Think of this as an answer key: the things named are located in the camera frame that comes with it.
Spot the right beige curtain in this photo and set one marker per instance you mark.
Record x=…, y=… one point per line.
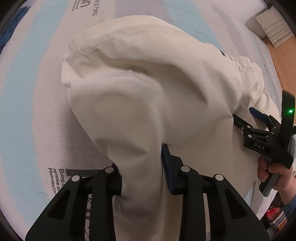
x=272, y=25

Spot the wooden headboard panel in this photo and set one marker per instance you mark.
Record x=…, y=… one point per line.
x=280, y=70

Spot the cream and black hooded jacket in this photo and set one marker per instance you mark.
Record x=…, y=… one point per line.
x=137, y=82

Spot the dark blue crumpled cloth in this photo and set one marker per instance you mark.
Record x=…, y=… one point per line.
x=10, y=27

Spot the striped bed sheet mattress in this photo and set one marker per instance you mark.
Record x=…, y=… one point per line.
x=42, y=142

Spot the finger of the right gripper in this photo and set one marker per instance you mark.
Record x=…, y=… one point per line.
x=244, y=126
x=272, y=125

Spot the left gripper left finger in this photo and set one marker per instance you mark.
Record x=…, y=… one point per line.
x=80, y=203

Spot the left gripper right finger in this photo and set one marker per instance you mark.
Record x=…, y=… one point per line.
x=230, y=216

